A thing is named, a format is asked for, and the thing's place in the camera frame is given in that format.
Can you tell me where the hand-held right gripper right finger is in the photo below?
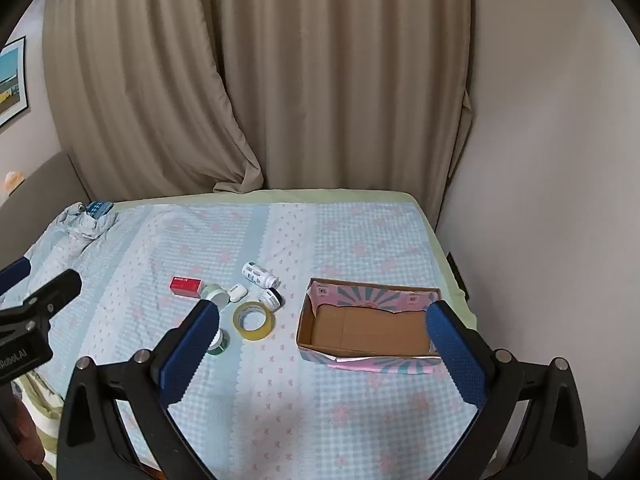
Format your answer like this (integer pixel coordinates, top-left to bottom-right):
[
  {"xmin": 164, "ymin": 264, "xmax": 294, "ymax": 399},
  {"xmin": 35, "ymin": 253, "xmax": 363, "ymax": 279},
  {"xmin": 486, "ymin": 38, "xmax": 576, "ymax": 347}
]
[{"xmin": 420, "ymin": 300, "xmax": 588, "ymax": 480}]

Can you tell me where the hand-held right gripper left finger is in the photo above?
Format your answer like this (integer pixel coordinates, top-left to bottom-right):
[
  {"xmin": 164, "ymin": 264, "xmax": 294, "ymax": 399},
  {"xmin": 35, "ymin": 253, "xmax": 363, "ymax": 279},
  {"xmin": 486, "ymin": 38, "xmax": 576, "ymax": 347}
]
[{"xmin": 56, "ymin": 299, "xmax": 221, "ymax": 480}]

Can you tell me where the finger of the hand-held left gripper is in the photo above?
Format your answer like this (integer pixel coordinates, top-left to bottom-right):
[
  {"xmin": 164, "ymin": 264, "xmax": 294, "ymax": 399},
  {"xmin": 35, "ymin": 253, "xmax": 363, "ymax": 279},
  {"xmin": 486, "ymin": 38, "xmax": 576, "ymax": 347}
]
[
  {"xmin": 0, "ymin": 256, "xmax": 33, "ymax": 297},
  {"xmin": 0, "ymin": 269, "xmax": 83, "ymax": 335}
]

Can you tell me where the white round jar lid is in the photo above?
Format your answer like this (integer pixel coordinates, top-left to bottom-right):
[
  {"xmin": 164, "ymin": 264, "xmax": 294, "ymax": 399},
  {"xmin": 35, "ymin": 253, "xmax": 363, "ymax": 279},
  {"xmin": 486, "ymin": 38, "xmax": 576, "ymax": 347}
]
[{"xmin": 207, "ymin": 327, "xmax": 228, "ymax": 357}]

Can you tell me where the green round jar lid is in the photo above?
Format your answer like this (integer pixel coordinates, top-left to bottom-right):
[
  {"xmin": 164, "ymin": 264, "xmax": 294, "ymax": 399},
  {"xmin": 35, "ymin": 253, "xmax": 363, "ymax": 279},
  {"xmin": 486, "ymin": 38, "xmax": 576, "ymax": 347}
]
[{"xmin": 201, "ymin": 283, "xmax": 228, "ymax": 308}]

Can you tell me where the small red box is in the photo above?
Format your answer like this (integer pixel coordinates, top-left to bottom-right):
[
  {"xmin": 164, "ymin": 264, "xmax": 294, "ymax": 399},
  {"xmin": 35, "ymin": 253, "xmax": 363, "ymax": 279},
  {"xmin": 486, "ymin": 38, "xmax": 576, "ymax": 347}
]
[{"xmin": 170, "ymin": 276, "xmax": 203, "ymax": 298}]

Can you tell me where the patterned cardboard box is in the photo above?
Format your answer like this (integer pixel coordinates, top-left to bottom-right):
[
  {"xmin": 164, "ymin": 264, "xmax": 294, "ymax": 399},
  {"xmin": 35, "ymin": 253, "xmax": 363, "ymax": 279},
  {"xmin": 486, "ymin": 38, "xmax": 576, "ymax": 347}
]
[{"xmin": 296, "ymin": 277, "xmax": 443, "ymax": 375}]

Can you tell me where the white labelled bottle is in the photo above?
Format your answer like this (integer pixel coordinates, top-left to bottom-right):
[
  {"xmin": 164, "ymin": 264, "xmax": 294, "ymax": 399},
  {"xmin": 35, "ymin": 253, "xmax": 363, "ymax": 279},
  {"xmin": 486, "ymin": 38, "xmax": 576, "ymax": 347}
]
[{"xmin": 242, "ymin": 261, "xmax": 281, "ymax": 289}]

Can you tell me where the person's left hand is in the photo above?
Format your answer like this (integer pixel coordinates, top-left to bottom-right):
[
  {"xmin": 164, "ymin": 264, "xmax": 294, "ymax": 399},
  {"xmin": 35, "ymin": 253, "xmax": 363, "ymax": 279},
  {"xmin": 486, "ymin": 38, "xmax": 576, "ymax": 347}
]
[{"xmin": 0, "ymin": 395, "xmax": 47, "ymax": 466}]

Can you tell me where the green striped blanket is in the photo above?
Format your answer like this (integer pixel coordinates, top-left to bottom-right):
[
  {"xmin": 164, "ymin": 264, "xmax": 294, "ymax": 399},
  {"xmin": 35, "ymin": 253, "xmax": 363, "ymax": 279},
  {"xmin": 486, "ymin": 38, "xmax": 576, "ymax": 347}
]
[{"xmin": 10, "ymin": 374, "xmax": 66, "ymax": 480}]

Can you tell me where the grey upholstered headboard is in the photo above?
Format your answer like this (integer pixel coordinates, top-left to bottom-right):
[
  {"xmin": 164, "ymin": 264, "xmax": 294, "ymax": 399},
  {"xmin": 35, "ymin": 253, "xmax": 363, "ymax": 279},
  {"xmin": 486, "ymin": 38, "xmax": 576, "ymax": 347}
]
[{"xmin": 0, "ymin": 149, "xmax": 93, "ymax": 271}]

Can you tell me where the blue checked blanket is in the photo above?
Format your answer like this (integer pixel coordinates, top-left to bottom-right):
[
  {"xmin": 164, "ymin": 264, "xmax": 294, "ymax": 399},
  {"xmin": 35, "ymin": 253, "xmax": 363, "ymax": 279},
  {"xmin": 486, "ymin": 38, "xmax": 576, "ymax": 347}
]
[{"xmin": 0, "ymin": 202, "xmax": 477, "ymax": 480}]

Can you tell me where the pale green mattress sheet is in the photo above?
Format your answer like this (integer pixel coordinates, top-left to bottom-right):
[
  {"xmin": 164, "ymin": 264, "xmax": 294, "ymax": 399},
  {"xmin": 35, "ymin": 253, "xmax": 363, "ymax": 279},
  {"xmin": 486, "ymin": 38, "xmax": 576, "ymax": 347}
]
[{"xmin": 110, "ymin": 187, "xmax": 473, "ymax": 333}]

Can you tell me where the beige curtain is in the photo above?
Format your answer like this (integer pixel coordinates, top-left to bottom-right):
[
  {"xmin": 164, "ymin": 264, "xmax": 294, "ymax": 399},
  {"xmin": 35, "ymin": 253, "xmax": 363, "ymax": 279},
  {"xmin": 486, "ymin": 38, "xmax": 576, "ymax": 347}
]
[
  {"xmin": 42, "ymin": 0, "xmax": 264, "ymax": 204},
  {"xmin": 210, "ymin": 0, "xmax": 473, "ymax": 193}
]

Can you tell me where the framed wall poster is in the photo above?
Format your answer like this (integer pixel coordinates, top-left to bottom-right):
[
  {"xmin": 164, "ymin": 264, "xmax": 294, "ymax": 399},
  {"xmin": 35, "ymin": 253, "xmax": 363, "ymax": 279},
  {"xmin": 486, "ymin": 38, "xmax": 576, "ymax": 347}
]
[{"xmin": 0, "ymin": 36, "xmax": 28, "ymax": 128}]

